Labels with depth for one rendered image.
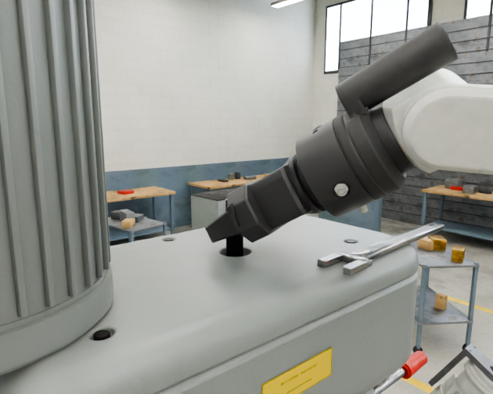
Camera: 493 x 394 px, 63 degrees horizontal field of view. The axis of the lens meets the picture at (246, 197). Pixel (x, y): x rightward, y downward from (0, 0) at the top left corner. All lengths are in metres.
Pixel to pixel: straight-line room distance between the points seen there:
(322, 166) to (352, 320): 0.16
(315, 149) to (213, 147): 8.00
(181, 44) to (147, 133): 1.77
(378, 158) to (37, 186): 0.26
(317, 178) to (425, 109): 0.11
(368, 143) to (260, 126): 8.80
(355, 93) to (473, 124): 0.10
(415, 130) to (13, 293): 0.30
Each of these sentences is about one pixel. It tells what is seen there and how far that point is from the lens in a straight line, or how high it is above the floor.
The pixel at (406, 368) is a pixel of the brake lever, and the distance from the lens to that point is 0.63.
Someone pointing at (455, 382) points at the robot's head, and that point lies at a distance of 0.74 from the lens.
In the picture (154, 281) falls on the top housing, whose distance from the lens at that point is 0.39.
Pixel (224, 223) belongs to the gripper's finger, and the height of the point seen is 1.93.
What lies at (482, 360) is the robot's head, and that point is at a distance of 0.73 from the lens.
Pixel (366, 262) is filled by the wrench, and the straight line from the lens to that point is 0.43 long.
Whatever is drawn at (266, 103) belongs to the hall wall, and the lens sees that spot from 9.26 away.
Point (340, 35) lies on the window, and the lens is 9.96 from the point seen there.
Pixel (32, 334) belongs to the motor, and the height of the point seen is 1.91.
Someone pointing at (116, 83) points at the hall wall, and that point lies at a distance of 7.43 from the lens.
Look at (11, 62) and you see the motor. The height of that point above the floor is 2.07.
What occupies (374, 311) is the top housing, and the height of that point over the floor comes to 1.84.
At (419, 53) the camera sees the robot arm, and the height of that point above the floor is 2.09.
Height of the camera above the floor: 2.04
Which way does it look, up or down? 10 degrees down
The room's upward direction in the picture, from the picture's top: straight up
